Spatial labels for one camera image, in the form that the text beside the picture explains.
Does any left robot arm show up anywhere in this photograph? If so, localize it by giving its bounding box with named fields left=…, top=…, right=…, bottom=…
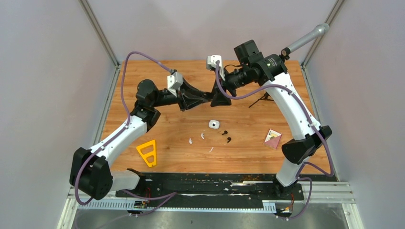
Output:
left=69, top=79, right=213, bottom=205

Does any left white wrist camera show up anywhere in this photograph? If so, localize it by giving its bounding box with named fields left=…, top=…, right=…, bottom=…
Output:
left=167, top=72, right=183, bottom=97

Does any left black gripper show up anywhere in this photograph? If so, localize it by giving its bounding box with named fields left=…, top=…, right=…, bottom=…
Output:
left=152, top=78, right=209, bottom=112

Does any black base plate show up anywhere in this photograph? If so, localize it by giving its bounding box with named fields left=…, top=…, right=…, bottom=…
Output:
left=131, top=172, right=304, bottom=201

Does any white slotted cable duct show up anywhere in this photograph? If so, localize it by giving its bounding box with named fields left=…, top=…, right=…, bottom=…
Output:
left=78, top=199, right=276, bottom=213

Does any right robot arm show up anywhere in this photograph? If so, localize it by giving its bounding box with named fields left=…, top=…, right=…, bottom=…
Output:
left=206, top=40, right=332, bottom=199

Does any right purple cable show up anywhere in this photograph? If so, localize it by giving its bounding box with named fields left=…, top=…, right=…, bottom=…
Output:
left=215, top=60, right=335, bottom=220

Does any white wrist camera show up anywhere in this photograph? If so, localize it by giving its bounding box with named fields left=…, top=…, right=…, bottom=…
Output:
left=167, top=72, right=183, bottom=97
left=206, top=54, right=225, bottom=80

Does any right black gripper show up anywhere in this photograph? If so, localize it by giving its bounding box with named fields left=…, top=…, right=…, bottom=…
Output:
left=211, top=64, right=252, bottom=106

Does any red playing card box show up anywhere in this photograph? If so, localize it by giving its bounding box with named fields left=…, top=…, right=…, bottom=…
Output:
left=263, top=129, right=282, bottom=149

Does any black tripod stand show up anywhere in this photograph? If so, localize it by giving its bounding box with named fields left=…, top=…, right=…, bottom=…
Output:
left=248, top=47, right=290, bottom=109

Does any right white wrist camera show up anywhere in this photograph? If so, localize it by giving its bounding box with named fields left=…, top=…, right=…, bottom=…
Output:
left=206, top=54, right=225, bottom=80

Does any yellow triangular plastic piece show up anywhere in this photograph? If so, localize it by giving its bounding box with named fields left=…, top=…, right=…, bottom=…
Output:
left=136, top=140, right=157, bottom=167

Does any grey metal cylinder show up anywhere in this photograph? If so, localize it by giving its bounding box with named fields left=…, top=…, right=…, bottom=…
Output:
left=281, top=23, right=330, bottom=57

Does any white earbud charging case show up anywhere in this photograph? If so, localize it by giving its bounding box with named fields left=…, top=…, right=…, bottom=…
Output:
left=208, top=120, right=220, bottom=129

